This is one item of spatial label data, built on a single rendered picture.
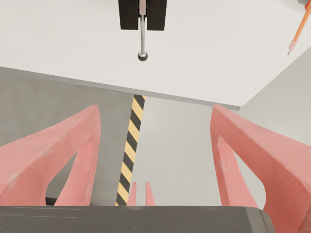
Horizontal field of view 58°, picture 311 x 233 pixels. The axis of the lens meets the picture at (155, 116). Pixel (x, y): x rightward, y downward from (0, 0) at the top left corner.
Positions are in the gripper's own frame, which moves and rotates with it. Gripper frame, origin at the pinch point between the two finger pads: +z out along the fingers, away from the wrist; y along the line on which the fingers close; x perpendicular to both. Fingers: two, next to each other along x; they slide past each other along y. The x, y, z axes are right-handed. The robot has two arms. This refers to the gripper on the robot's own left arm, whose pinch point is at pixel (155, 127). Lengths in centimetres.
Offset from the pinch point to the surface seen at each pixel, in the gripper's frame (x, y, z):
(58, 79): 15.5, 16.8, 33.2
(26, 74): 14.1, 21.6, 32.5
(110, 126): 78, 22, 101
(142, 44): 4.4, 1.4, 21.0
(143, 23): 1.0, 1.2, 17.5
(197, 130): 87, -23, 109
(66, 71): 13.5, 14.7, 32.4
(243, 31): 5.6, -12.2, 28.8
